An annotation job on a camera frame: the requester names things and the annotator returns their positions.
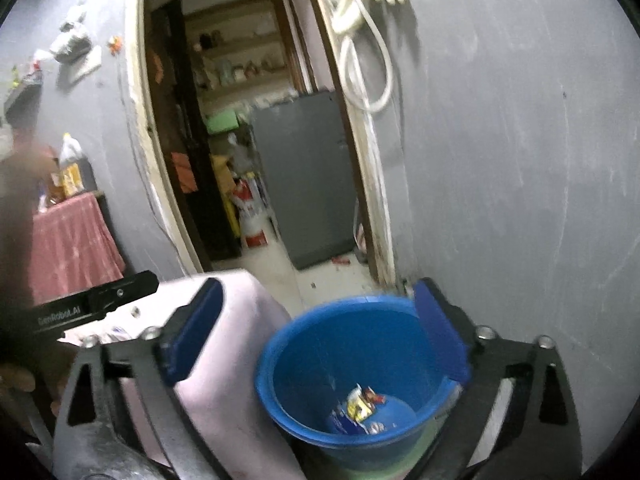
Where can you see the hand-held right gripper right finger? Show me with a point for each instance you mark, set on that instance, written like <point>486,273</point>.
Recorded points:
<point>440,330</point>

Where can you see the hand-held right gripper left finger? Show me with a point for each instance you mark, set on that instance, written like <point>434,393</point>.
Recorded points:
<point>200,320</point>

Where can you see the green box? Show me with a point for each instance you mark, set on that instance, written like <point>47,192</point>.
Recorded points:
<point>222,122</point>

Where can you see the dark wooden door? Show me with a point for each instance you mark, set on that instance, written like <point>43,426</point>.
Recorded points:
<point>175,110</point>

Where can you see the white sack with red print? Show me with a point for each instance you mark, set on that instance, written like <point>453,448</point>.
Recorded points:
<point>252,220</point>

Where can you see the red checked cloth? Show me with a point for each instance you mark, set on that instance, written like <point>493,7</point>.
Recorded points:
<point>75,245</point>

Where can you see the blue plastic bucket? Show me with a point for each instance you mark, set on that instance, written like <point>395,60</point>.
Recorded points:
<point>310,360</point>

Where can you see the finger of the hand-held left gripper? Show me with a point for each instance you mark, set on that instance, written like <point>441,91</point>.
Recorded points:
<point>125,290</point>

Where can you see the red wrapper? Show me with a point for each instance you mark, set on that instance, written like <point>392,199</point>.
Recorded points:
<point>376,397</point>

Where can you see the pink table cover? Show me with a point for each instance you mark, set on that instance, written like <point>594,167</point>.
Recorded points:
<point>235,320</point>

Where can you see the yellow bag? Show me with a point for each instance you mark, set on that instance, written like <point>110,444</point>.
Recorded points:
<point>222,170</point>

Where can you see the person's left hand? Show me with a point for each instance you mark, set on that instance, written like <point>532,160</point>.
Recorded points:
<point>17,377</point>

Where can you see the wooden door frame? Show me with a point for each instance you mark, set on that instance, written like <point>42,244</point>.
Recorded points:
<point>375,185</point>

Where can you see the back room wall shelf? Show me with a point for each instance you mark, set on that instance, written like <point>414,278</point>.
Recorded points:
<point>240,45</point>

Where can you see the grey refrigerator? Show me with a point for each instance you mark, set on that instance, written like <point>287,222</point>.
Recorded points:
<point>305,180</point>

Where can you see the blue snack packet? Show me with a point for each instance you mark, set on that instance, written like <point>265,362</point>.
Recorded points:
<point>345,422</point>

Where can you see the yellow wrapper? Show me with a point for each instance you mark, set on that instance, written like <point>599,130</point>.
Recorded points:
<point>357,400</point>

